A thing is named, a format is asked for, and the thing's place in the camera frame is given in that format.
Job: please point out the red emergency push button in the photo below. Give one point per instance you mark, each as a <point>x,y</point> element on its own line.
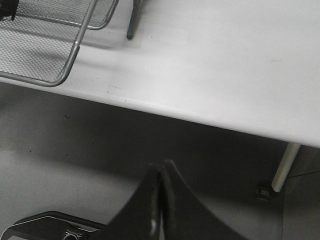
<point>8,8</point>

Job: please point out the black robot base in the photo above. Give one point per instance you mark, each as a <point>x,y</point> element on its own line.
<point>51,225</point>

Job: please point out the white table leg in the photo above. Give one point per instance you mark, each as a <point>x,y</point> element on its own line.
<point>284,166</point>

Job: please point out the black caster wheel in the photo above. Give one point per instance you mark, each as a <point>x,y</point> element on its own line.
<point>264,191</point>

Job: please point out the mesh tray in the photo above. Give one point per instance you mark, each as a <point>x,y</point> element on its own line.
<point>42,42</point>
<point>100,17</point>

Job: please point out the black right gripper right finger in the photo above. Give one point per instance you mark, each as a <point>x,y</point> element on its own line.
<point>184,216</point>

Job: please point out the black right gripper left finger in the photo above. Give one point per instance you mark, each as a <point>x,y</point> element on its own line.
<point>139,219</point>

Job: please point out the silver wire rack frame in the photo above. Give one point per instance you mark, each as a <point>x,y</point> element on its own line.
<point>136,10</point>

